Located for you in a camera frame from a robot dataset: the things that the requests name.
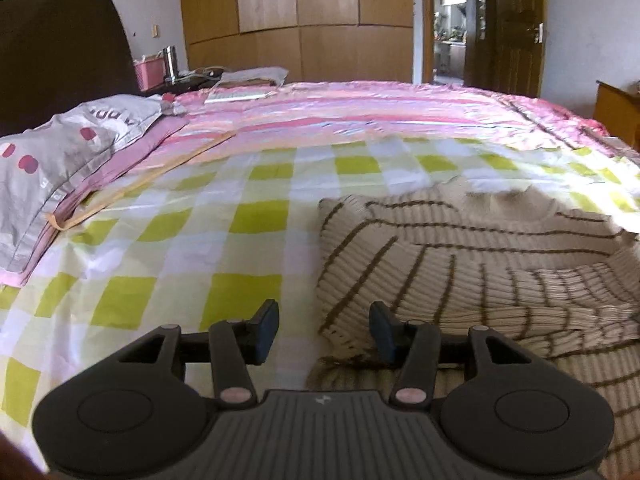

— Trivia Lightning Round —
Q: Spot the pink striped quilt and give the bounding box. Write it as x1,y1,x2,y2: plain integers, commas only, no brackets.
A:
48,81,624,233

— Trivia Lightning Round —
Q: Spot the wooden wardrobe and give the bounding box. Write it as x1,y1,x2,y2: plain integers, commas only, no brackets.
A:
181,0,413,81

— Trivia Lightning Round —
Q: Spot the dark wooden headboard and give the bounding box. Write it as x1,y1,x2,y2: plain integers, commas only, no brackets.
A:
0,0,140,136

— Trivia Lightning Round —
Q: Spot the white flat box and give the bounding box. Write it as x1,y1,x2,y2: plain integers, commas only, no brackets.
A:
204,87,278,104

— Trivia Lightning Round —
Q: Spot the green checkered bed sheet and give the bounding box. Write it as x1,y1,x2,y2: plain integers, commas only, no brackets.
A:
1,136,639,463

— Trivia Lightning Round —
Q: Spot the pink storage box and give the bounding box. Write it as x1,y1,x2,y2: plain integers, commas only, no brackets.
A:
134,55,165,91

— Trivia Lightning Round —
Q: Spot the wooden side cabinet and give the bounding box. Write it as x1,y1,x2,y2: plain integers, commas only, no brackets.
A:
593,80,640,150

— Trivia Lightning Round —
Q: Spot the steel thermos cup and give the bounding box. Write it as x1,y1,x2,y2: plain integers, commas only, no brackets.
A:
162,46,179,84

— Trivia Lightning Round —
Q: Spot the dark brown door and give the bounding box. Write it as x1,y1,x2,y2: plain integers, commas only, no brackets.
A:
464,0,546,98

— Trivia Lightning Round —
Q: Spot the grey pink-dotted pillow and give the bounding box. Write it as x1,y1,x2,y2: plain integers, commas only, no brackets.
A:
1,94,186,287

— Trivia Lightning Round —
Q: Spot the beige brown-striped knit sweater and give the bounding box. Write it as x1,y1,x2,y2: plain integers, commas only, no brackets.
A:
307,178,639,479

